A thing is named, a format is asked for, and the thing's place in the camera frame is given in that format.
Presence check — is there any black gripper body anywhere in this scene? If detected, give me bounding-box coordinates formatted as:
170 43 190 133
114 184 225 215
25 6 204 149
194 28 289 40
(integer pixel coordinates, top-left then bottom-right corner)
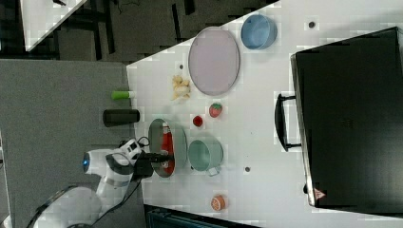
134 152 154 179

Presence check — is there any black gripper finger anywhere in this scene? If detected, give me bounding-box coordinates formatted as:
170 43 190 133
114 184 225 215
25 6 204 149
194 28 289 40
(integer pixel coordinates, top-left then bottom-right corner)
151 153 174 160

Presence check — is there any plush ketchup bottle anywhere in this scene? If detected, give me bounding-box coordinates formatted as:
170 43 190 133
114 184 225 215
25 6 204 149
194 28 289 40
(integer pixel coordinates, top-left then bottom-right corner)
162 123 175 175

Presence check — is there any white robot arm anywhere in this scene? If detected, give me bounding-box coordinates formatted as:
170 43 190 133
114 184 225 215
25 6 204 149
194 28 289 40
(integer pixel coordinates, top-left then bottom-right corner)
31 147 175 228

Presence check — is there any green oval strainer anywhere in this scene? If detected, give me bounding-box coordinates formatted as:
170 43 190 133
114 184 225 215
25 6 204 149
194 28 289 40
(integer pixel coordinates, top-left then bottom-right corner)
148 119 187 178

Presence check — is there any green mug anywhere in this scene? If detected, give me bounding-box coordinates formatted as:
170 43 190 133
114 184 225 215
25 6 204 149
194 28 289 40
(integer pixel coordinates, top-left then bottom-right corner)
187 136 223 177

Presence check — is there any small red plush fruit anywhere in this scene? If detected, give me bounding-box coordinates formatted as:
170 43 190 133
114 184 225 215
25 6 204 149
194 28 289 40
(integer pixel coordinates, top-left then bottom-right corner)
193 116 203 127

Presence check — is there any yellow plush banana peel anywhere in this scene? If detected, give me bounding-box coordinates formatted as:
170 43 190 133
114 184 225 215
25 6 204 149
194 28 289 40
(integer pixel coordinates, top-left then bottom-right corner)
172 75 191 100

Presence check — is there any plush strawberry toy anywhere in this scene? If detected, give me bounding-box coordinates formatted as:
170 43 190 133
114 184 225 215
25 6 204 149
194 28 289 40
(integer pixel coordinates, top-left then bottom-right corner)
209 103 222 118

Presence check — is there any plush orange slice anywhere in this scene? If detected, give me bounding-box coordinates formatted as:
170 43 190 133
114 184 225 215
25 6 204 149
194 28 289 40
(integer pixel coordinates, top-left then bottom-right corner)
210 195 226 211

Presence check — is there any round lilac plate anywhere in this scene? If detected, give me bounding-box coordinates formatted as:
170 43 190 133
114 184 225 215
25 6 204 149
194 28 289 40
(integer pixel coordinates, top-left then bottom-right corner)
188 27 240 96

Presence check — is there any blue bowl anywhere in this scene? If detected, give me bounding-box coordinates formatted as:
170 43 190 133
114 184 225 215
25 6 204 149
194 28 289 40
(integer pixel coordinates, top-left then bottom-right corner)
240 14 278 50

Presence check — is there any black toaster oven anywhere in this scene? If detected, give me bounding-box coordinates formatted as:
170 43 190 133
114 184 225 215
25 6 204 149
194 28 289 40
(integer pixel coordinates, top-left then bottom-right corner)
290 27 403 218

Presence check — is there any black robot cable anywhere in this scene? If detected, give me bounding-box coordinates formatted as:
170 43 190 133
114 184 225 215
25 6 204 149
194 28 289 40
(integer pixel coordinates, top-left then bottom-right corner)
25 136 150 228

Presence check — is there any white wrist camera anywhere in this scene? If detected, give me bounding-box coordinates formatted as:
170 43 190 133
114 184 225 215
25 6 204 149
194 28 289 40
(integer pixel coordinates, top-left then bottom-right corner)
119 139 142 164

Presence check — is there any black cylinder post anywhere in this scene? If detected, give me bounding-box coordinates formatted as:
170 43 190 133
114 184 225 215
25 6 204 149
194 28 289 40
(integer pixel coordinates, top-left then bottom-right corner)
103 109 141 127

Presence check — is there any green cylinder post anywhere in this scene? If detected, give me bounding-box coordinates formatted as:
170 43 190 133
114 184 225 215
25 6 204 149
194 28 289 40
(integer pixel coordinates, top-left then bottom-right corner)
111 90 135 100

